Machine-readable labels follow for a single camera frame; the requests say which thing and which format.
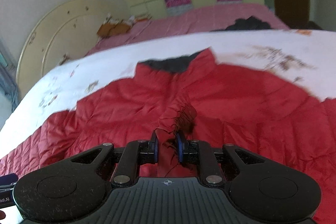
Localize red puffer jacket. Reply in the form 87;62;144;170
1;50;335;223

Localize orange patterned pillow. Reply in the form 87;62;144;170
97;14;136;38

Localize pink quilted bedspread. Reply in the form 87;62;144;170
87;3;289;56

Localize cream round headboard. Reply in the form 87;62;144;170
16;0;129;99

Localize black garment on bed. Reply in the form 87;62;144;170
213;16;272;32

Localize white floral bed sheet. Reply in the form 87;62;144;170
1;30;335;156

